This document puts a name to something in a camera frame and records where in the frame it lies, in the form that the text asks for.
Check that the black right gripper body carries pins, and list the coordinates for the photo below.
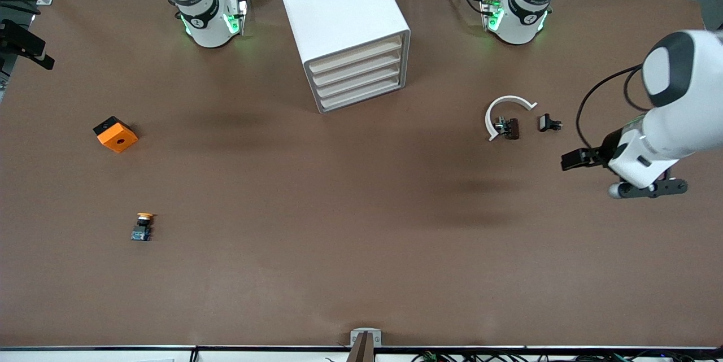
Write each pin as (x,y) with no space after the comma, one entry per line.
(17,40)

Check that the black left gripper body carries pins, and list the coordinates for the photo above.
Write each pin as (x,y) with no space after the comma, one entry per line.
(608,147)

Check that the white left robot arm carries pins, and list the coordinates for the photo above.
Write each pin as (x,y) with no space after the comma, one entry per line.
(689,96)

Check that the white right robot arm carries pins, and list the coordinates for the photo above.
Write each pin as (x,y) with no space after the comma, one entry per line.
(206,17)

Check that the yellow cap push button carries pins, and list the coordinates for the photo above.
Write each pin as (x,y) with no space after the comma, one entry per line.
(142,229)

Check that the white drawer cabinet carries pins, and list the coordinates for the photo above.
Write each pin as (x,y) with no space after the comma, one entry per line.
(339,6)

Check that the small black clip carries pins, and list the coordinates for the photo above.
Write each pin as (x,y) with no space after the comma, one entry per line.
(545,122)

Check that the brown black connector part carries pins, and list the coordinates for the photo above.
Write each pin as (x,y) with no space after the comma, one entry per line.
(512,128)

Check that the white curved plastic part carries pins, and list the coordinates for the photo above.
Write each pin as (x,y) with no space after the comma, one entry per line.
(511,98)

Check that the orange box with hole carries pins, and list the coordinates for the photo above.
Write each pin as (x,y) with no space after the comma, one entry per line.
(118,139)

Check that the brown table cover sheet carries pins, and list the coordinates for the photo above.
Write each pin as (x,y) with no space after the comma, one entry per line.
(361,238)

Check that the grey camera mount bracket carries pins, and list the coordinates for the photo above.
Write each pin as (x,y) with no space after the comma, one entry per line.
(365,342)

